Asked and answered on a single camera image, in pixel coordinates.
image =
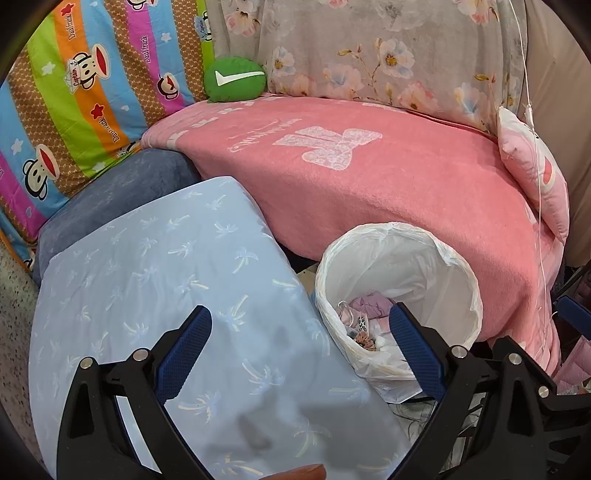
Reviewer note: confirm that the light blue palm-print pillow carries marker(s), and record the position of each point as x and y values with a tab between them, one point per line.
184	258

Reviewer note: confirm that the purple paper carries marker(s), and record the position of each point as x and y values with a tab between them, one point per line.
369	304

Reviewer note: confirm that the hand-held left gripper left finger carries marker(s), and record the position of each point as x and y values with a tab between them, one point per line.
184	355

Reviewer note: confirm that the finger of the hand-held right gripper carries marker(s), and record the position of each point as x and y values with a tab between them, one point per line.
568	408
577	311

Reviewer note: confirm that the beige cloth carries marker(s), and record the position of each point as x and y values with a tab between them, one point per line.
568	138

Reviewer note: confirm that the pink padded jacket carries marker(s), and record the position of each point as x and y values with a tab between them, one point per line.
579	364

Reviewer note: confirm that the green round cushion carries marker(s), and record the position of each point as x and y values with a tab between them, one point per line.
231	90

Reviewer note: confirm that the small pink pillow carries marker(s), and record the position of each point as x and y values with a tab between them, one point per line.
535	170

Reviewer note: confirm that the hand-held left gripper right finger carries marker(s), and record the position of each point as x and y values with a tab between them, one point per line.
415	350

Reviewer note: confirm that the black and white patterned scrap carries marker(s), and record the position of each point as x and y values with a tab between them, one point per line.
363	323

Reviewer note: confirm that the bin with white plastic bag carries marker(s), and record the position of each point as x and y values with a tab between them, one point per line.
392	258

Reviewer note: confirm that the blue-grey cushion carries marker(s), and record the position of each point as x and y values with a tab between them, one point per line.
129	184

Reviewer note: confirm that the striped monkey print quilt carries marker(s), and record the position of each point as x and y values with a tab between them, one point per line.
92	115

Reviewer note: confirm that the pink blanket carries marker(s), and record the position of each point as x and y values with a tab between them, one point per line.
392	207

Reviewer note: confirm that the person's left hand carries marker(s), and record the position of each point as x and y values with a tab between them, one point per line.
300	473

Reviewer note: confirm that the grey floral blanket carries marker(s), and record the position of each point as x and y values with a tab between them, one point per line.
369	37

